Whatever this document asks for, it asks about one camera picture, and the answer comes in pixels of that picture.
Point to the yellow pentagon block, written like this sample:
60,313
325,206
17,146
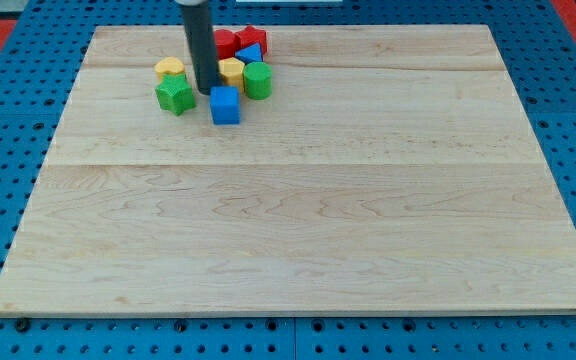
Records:
231,73

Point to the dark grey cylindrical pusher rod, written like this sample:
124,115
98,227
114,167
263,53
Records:
198,27

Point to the red star block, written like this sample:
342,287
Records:
251,35

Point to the blue triangle block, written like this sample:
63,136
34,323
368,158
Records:
250,54

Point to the yellow heart block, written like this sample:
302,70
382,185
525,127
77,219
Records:
169,66

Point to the green star block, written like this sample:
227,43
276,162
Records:
175,94

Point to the light wooden board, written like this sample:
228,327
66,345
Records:
392,172

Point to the green cylinder block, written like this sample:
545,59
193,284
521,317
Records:
258,80

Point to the red cylinder block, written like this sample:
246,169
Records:
226,43

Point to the blue cube block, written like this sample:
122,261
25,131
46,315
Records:
224,105

